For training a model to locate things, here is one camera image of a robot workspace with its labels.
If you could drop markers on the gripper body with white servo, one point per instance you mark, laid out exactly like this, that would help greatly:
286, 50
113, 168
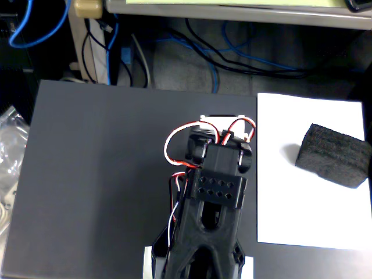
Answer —
222, 117

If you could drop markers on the black foam cube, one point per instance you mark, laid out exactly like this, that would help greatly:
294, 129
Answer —
331, 157

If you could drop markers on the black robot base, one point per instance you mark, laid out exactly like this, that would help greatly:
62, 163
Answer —
158, 247

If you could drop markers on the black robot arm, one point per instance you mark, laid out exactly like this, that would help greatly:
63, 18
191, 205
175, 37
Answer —
209, 232

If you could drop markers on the small blue box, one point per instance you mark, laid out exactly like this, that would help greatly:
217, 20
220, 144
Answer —
126, 55

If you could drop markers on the grey desk top edge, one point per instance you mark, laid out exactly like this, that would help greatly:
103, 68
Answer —
232, 13

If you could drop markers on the white paper sheet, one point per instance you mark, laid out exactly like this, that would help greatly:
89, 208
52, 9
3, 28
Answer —
290, 203

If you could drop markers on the pale green sheet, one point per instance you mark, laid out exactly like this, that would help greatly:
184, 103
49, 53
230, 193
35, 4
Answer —
232, 1

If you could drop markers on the white desk leg panel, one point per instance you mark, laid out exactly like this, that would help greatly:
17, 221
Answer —
97, 64

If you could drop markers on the dark grey work board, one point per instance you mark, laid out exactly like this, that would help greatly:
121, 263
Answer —
87, 174

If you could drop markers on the white tape strip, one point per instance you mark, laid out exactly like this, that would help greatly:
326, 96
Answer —
147, 261
249, 267

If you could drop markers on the beige desk leg cap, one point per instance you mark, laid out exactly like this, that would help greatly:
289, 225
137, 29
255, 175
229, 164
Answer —
87, 8

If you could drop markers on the black device on desk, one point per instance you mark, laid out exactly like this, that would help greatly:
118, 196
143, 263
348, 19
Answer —
360, 4

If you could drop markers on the clear plastic bag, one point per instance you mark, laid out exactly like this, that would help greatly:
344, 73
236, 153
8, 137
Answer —
11, 145

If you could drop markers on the black computer case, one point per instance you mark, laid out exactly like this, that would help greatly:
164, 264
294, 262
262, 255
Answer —
14, 72

